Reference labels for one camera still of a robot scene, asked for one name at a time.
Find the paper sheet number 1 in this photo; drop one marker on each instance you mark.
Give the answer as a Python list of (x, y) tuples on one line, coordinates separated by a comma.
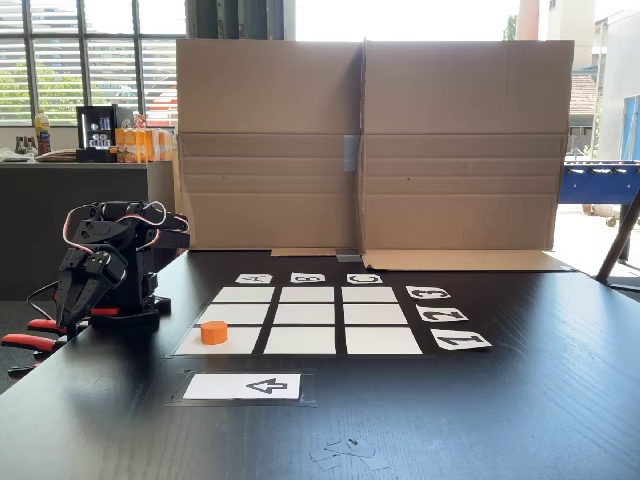
[(461, 340)]

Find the small dark glass bottles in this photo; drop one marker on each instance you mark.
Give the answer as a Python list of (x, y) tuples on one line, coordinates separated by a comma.
[(26, 146)]

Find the brown cardboard screen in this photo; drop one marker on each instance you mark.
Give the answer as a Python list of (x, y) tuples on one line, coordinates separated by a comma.
[(265, 100), (465, 125)]

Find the grey duct tape piece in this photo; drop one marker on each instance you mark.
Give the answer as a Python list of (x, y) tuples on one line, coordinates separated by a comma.
[(348, 255), (351, 154)]

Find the white nine-square grid sheet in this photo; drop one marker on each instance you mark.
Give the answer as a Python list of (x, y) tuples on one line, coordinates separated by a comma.
[(305, 320)]

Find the paper sheet letter A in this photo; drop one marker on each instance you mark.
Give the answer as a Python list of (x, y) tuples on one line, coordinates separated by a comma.
[(256, 279)]

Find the dark grey counter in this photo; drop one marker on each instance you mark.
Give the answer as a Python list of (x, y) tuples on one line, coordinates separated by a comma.
[(40, 190)]

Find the round orange token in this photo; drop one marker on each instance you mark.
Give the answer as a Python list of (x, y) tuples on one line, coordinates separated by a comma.
[(214, 333)]

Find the black mini fridge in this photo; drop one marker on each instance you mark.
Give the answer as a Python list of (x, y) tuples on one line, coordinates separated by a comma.
[(97, 132)]

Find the orange drink carton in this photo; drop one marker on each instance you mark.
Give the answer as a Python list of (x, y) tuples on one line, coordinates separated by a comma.
[(126, 145), (166, 144), (146, 144)]

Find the clear tape scraps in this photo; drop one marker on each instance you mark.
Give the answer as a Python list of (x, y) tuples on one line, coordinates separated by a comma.
[(345, 452)]

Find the blue foosball table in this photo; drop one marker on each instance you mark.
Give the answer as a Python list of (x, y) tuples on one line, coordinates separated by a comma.
[(600, 180)]

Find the grey slanted metal leg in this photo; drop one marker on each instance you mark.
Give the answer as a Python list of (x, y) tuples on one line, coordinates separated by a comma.
[(617, 235)]

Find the white arrow paper sheet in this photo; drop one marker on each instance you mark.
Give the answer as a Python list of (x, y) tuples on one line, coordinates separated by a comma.
[(220, 387)]

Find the yellow drink bottle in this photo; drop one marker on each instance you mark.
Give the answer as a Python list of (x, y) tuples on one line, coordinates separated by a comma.
[(42, 132)]

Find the brown paper stack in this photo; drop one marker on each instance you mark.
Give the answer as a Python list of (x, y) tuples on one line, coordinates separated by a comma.
[(55, 155)]

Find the paper sheet number 2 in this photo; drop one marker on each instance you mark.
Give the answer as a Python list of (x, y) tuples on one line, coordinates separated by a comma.
[(442, 315)]

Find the paper sheet letter C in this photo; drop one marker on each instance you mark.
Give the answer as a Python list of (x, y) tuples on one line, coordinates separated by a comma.
[(365, 279)]

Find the window with blinds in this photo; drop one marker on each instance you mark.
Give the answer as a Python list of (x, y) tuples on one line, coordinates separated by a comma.
[(75, 60)]

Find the paper sheet number 3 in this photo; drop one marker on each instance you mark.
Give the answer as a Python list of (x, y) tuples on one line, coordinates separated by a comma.
[(427, 293)]

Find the paper sheet letter B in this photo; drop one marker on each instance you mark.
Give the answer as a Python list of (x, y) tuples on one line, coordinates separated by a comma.
[(308, 278)]

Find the red black table clamp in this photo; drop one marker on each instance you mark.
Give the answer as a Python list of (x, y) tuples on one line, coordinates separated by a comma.
[(107, 311)]

